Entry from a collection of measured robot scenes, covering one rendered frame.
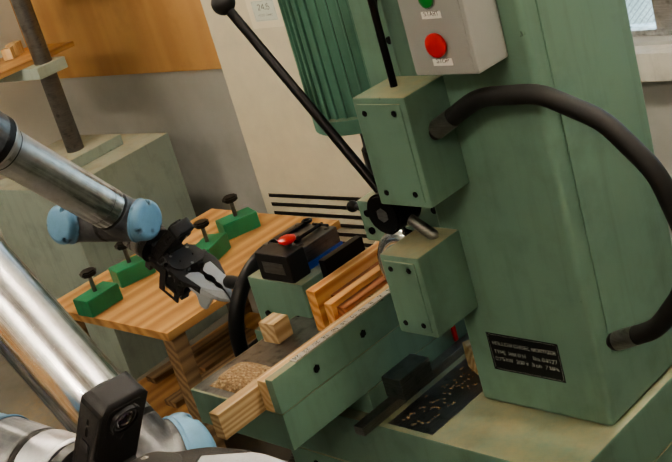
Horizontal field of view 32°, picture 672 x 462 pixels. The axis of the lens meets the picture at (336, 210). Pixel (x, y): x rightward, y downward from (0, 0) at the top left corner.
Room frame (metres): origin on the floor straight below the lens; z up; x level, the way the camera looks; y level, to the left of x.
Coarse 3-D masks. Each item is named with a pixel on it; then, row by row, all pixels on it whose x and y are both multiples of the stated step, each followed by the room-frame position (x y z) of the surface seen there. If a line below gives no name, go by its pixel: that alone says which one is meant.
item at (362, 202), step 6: (372, 192) 1.74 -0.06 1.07; (360, 198) 1.73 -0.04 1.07; (366, 198) 1.72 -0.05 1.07; (360, 204) 1.72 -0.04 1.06; (366, 204) 1.71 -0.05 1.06; (360, 210) 1.72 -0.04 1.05; (366, 210) 1.71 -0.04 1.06; (366, 216) 1.71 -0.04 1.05; (366, 222) 1.72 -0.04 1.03; (366, 228) 1.72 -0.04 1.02; (372, 228) 1.71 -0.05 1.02; (366, 234) 1.73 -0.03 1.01; (372, 234) 1.71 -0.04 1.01; (378, 234) 1.71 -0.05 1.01; (378, 240) 1.71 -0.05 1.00
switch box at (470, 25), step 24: (408, 0) 1.38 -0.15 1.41; (456, 0) 1.33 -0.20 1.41; (480, 0) 1.34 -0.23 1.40; (408, 24) 1.39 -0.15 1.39; (432, 24) 1.36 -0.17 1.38; (456, 24) 1.33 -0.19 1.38; (480, 24) 1.34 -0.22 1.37; (456, 48) 1.34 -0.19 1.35; (480, 48) 1.33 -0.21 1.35; (504, 48) 1.36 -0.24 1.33; (432, 72) 1.38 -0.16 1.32; (456, 72) 1.35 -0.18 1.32; (480, 72) 1.32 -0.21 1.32
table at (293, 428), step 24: (312, 336) 1.66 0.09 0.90; (384, 336) 1.59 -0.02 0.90; (408, 336) 1.62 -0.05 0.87; (240, 360) 1.65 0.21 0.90; (264, 360) 1.63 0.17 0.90; (360, 360) 1.55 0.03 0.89; (384, 360) 1.58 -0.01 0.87; (336, 384) 1.51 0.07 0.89; (360, 384) 1.54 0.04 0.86; (312, 408) 1.48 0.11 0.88; (336, 408) 1.51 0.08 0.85; (240, 432) 1.53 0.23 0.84; (264, 432) 1.49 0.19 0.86; (288, 432) 1.45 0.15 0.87; (312, 432) 1.47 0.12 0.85
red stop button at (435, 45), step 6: (426, 36) 1.36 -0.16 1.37; (432, 36) 1.35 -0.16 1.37; (438, 36) 1.35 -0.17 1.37; (426, 42) 1.36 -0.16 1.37; (432, 42) 1.35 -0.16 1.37; (438, 42) 1.35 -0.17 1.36; (444, 42) 1.34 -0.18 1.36; (426, 48) 1.36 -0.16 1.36; (432, 48) 1.35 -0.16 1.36; (438, 48) 1.35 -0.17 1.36; (444, 48) 1.34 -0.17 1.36; (432, 54) 1.36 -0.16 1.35; (438, 54) 1.35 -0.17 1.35; (444, 54) 1.35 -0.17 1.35
